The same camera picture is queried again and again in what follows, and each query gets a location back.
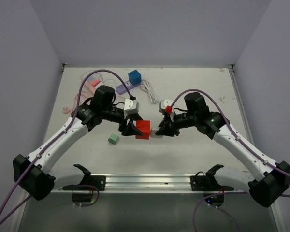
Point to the red cube socket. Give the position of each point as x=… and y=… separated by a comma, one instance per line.
x=144, y=126

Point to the purple power strip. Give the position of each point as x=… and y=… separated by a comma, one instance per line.
x=121, y=89

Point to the green plug adapter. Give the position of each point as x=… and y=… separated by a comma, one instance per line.
x=113, y=139

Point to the aluminium front rail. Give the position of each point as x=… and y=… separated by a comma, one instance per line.
x=145, y=182

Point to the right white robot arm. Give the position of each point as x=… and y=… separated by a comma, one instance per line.
x=266, y=179

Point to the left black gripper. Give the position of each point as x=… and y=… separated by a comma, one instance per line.
x=129, y=128

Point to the pink power strip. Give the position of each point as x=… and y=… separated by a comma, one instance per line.
x=90, y=87

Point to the blue cube plug adapter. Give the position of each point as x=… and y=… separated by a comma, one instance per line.
x=135, y=77

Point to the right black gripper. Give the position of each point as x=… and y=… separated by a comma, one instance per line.
x=169, y=127

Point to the coral plug on pink strip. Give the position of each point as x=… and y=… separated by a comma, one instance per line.
x=95, y=82

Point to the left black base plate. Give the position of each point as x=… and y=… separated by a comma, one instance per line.
x=98, y=181

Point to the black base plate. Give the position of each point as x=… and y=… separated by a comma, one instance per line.
x=206, y=183
x=98, y=181

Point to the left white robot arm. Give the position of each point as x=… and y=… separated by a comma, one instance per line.
x=33, y=173

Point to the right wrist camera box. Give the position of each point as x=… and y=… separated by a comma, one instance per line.
x=163, y=104

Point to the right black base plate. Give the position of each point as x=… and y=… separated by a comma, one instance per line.
x=206, y=183

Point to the white plug adapter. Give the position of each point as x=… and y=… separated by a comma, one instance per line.
x=153, y=133

